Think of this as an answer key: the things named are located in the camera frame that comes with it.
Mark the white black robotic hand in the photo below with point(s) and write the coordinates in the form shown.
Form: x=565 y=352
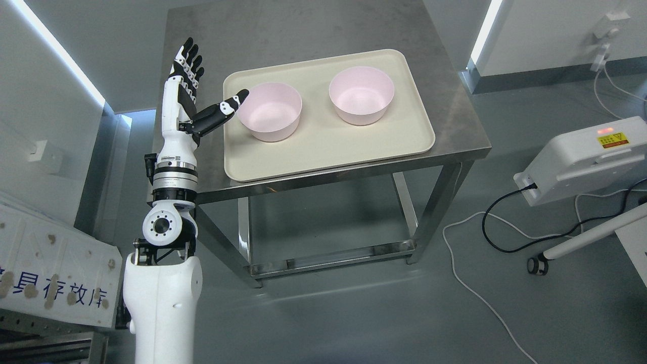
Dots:
x=182 y=125

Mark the pink bowl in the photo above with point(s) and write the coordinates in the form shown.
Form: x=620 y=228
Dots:
x=271 y=111
x=361 y=95

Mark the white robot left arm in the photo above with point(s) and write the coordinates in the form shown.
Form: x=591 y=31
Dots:
x=163 y=278

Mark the beige plastic tray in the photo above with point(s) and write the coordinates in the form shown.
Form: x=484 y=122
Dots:
x=322 y=140

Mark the white stand leg with caster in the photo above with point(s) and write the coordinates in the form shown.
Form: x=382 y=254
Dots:
x=538 y=265

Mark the white device with warning label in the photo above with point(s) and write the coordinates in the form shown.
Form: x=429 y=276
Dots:
x=583 y=160

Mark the white wall socket left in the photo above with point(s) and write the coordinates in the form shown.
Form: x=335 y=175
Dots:
x=47 y=157

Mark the white wall plug adapter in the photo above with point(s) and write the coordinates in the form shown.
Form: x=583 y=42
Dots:
x=610 y=25

